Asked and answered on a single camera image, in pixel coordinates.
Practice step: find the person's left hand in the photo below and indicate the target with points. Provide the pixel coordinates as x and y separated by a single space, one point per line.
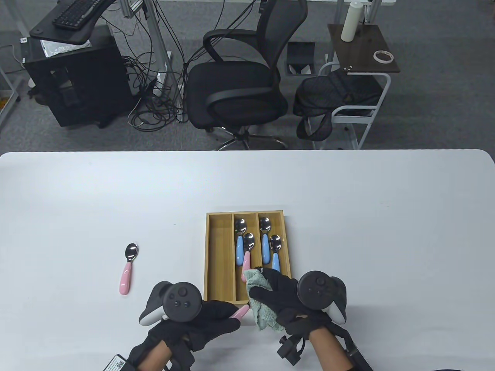
209 320

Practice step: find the person's right hand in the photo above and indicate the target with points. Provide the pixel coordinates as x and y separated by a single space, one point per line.
286 301

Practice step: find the green fish scale cleaning cloth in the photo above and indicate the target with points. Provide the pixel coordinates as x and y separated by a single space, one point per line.
261 313

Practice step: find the black grey hand controller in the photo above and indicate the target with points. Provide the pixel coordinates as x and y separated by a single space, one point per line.
181 301
319 290

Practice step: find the person's left forearm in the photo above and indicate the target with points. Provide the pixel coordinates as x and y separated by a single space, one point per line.
154 357

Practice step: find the person's right forearm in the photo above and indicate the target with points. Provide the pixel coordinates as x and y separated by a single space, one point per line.
328 351

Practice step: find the bamboo cutlery tray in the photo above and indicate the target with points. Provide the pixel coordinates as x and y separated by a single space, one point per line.
220 262

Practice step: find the black backpack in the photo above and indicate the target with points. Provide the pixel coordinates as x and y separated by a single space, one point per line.
332 92

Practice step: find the black mesh office chair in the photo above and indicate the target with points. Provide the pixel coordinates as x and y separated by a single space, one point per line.
232 92

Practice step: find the black floor box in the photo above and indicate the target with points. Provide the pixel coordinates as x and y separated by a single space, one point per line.
301 52

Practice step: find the white tape roll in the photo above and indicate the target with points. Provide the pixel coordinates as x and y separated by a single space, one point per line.
383 60

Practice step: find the black cabinet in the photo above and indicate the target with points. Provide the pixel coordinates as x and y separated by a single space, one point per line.
89 85

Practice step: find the brown side table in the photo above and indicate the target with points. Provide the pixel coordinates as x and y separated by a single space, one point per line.
363 42

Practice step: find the aluminium desk leg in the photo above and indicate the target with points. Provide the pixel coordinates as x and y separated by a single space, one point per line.
154 42

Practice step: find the white cylinder bottle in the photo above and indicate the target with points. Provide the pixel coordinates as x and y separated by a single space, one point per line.
350 23

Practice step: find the silver foil bag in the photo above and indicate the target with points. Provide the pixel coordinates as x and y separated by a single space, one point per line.
58 49

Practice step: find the black keyboard shelf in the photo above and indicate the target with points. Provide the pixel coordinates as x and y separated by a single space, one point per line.
65 35

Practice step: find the aluminium profile piece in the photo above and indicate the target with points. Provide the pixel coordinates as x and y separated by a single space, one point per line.
133 7

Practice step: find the black keyboard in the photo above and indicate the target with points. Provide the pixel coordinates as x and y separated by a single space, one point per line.
75 13

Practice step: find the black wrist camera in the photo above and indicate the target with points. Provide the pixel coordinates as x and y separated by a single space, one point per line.
288 349
181 355

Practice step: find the white metal frame leg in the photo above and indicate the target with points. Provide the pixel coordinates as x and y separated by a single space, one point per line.
15 96

